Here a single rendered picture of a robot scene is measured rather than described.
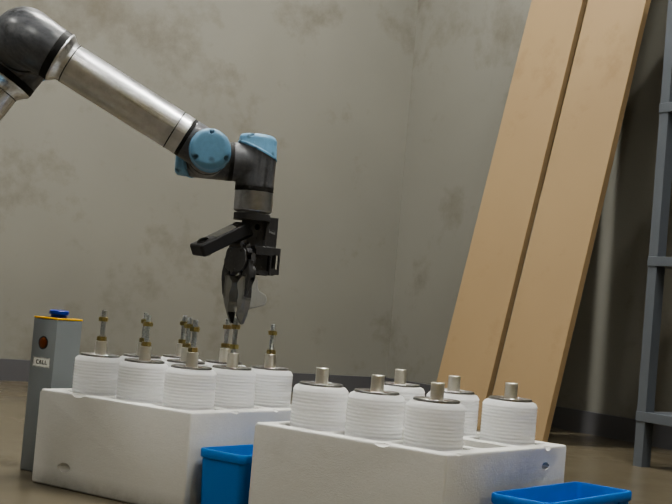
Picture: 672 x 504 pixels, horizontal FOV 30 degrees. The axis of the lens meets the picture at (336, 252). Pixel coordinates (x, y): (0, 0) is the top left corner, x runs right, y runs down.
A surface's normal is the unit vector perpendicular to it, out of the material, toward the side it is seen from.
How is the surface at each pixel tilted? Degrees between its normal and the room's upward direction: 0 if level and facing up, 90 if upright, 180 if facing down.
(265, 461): 90
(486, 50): 90
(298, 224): 90
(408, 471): 90
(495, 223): 78
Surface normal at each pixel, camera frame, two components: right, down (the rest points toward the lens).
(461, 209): -0.83, -0.09
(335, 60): 0.55, 0.01
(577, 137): -0.80, -0.30
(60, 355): 0.82, 0.05
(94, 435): -0.57, -0.08
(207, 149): 0.16, -0.02
